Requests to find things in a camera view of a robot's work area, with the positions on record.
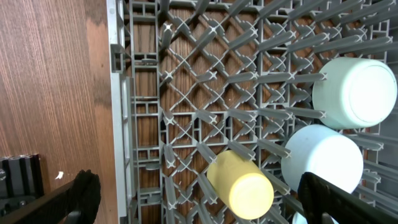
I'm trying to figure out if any yellow cup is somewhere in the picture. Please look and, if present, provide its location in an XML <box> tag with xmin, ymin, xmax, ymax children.
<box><xmin>206</xmin><ymin>150</ymin><xmax>274</xmax><ymax>220</ymax></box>

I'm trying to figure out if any grey dishwasher rack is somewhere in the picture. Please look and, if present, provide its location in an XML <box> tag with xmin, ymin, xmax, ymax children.
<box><xmin>106</xmin><ymin>0</ymin><xmax>397</xmax><ymax>223</ymax></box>

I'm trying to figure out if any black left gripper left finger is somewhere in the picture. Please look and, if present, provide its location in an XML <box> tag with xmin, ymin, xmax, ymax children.
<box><xmin>1</xmin><ymin>170</ymin><xmax>101</xmax><ymax>224</ymax></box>

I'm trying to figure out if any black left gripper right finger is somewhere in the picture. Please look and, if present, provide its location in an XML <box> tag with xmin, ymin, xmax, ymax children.
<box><xmin>298</xmin><ymin>172</ymin><xmax>397</xmax><ymax>224</ymax></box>

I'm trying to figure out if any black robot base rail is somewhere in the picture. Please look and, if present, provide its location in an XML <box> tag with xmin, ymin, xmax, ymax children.
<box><xmin>1</xmin><ymin>154</ymin><xmax>44</xmax><ymax>217</ymax></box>

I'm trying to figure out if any light blue plate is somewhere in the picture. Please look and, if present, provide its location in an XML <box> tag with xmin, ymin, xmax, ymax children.
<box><xmin>292</xmin><ymin>212</ymin><xmax>339</xmax><ymax>224</ymax></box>

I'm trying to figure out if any white bowl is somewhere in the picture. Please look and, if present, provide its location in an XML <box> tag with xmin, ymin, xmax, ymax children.
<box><xmin>281</xmin><ymin>124</ymin><xmax>363</xmax><ymax>194</ymax></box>

